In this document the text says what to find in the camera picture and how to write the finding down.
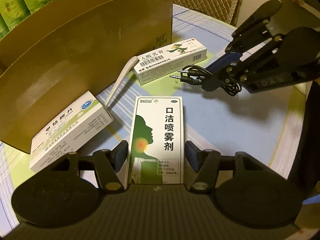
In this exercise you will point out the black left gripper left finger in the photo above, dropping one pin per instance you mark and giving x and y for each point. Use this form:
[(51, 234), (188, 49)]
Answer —
[(107, 164)]

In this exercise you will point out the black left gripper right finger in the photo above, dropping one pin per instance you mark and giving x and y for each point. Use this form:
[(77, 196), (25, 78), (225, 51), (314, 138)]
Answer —
[(205, 163)]

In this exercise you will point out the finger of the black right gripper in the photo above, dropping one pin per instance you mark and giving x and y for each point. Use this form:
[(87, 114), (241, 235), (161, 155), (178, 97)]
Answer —
[(254, 31), (225, 73)]

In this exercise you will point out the white blue medicine box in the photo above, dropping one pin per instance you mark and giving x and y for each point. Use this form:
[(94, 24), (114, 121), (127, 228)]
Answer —
[(68, 131)]

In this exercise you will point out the green white spray box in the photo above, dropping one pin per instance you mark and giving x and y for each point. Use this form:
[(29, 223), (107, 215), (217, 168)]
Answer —
[(156, 145)]

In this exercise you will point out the white ointment box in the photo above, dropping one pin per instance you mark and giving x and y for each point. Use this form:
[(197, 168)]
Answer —
[(168, 59)]

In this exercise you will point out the white plastic spoon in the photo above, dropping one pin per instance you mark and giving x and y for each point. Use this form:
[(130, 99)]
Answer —
[(128, 66)]

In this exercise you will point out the brown cardboard box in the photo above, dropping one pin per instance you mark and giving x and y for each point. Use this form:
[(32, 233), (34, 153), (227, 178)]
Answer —
[(69, 47)]

